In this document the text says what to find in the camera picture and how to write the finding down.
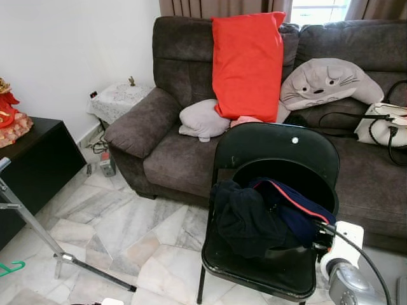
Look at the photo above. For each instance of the red gold Buddha statue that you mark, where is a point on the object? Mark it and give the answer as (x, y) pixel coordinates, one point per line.
(13, 121)

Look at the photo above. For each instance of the black TV cabinet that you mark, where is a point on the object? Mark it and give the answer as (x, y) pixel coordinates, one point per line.
(32, 171)

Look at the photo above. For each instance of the small light grey pillow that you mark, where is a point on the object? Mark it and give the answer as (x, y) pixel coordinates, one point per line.
(203, 119)

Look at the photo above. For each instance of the silver metal clothes rack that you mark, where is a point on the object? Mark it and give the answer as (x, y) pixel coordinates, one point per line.
(63, 257)

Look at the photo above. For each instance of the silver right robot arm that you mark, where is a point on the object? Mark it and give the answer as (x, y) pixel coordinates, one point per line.
(350, 289)

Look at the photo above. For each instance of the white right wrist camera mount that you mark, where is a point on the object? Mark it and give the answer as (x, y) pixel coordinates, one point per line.
(346, 244)

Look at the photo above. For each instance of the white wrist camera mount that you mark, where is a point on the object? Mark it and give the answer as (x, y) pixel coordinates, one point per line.
(346, 244)
(113, 302)

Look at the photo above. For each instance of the navy garment with red trim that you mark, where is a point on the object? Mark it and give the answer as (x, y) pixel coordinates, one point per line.
(254, 216)

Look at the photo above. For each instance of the black folding chair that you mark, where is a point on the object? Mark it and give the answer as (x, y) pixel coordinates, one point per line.
(273, 143)

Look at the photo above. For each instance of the brown curtain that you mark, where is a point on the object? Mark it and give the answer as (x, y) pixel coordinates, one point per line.
(378, 7)
(222, 7)

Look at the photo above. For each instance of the red pillow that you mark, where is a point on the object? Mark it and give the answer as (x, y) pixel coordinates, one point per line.
(248, 63)

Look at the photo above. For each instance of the dark grey fabric sofa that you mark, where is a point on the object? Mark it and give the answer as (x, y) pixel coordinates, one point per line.
(178, 159)

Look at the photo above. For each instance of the side table with lace cloth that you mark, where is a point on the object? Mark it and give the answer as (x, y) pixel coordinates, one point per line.
(117, 98)

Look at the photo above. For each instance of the grey Totoro cushion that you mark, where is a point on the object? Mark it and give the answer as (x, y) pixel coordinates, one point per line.
(324, 82)

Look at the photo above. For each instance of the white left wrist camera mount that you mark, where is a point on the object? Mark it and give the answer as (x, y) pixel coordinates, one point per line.
(113, 302)

